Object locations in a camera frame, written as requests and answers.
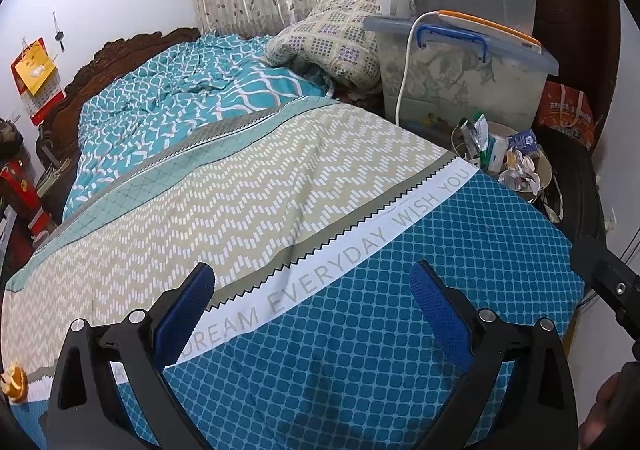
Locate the person's right hand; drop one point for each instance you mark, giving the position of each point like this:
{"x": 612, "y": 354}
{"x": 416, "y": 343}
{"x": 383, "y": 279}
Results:
{"x": 607, "y": 410}

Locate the green white tube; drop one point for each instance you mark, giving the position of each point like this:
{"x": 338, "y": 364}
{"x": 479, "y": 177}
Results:
{"x": 475, "y": 129}

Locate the red box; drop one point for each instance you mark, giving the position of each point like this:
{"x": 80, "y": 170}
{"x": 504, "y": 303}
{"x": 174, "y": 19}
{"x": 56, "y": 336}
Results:
{"x": 22, "y": 200}

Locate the black round object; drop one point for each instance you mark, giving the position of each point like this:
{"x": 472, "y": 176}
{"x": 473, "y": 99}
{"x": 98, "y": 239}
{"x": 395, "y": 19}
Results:
{"x": 577, "y": 185}

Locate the hanging keys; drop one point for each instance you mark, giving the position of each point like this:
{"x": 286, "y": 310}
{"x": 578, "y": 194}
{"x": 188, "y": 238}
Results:
{"x": 59, "y": 34}

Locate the orange peel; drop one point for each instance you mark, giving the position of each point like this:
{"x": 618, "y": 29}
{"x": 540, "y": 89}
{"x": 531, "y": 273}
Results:
{"x": 13, "y": 382}

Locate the dark wooden cabinet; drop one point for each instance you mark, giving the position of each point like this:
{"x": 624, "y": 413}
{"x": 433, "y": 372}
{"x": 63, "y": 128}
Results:
{"x": 575, "y": 4}

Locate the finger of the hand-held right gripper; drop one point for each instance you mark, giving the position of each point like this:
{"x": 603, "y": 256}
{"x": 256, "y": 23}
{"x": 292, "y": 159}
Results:
{"x": 612, "y": 280}

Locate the carved wooden headboard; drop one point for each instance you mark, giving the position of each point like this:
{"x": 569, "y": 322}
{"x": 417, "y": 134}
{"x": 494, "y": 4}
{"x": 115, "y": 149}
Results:
{"x": 100, "y": 64}

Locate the dark blue carton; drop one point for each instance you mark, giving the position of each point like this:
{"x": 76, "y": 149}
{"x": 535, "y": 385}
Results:
{"x": 524, "y": 140}

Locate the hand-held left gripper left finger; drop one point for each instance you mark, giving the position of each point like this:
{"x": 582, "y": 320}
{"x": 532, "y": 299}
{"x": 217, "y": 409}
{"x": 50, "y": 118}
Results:
{"x": 185, "y": 317}

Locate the folded checkered blanket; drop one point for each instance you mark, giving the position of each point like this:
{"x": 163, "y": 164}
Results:
{"x": 340, "y": 39}

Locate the orange printed bag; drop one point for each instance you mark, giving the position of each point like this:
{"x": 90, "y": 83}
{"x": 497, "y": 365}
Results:
{"x": 567, "y": 112}

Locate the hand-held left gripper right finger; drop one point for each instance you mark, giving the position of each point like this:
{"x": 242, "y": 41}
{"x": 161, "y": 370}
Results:
{"x": 441, "y": 322}

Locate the red yellow wall calendar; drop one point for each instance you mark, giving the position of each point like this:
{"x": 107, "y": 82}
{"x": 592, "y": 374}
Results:
{"x": 37, "y": 74}

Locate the cream round bin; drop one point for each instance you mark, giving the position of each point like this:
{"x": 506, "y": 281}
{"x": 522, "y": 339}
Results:
{"x": 542, "y": 169}

